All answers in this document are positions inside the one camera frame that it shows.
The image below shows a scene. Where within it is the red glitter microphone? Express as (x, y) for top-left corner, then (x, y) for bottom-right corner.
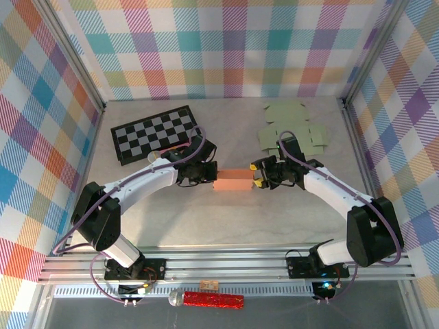
(167, 289), (246, 310)

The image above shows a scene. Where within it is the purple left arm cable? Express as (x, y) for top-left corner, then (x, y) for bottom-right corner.
(51, 125), (207, 306)

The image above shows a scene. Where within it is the black connector module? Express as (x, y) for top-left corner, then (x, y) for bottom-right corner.
(313, 281), (336, 298)
(118, 283), (152, 298)

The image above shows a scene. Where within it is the aluminium frame post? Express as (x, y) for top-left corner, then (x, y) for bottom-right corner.
(34, 0), (107, 112)
(342, 0), (411, 109)

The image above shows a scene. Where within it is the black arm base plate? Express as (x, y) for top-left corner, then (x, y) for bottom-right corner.
(286, 255), (351, 279)
(104, 257), (167, 281)

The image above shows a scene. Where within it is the orange paper box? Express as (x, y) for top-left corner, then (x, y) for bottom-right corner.
(212, 168), (255, 193)

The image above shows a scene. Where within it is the perforated metal strip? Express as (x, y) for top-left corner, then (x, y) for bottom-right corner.
(54, 286), (318, 298)

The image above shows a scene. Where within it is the aluminium rail bed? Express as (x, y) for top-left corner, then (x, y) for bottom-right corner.
(37, 243), (418, 285)

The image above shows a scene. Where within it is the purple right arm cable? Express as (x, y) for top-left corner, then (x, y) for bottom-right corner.
(278, 130), (405, 305)

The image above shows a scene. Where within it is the green paper box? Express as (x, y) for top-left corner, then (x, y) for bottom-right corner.
(258, 101), (329, 152)

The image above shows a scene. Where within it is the aluminium side rail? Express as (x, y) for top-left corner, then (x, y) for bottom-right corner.
(342, 98), (392, 255)
(60, 101), (108, 256)

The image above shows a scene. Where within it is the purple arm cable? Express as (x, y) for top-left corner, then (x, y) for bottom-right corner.
(51, 125), (207, 306)
(278, 130), (405, 305)

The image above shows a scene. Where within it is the black and grey chessboard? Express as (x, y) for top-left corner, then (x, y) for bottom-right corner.
(110, 105), (200, 167)

